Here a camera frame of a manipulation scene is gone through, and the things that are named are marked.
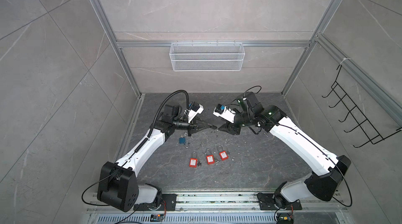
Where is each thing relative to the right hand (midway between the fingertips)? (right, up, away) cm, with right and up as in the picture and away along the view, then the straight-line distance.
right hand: (221, 121), depth 73 cm
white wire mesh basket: (-6, +40, +28) cm, 49 cm away
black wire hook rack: (+58, -3, -12) cm, 59 cm away
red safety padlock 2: (-5, -22, +13) cm, 26 cm away
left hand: (-7, -1, 0) cm, 7 cm away
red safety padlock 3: (-14, -23, +13) cm, 30 cm away
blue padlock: (-22, -14, +22) cm, 34 cm away
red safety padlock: (+2, -20, +15) cm, 26 cm away
